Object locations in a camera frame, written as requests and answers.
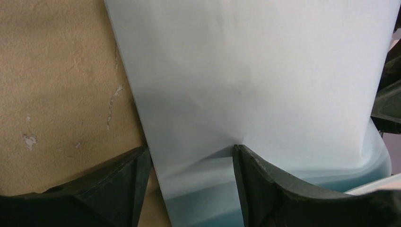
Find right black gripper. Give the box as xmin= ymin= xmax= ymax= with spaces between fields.
xmin=371 ymin=19 xmax=401 ymax=134

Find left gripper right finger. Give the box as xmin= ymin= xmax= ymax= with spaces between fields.
xmin=232 ymin=145 xmax=401 ymax=227

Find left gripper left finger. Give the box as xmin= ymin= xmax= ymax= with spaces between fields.
xmin=0 ymin=147 xmax=152 ymax=227

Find light blue paper bag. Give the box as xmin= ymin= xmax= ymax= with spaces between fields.
xmin=105 ymin=0 xmax=401 ymax=227

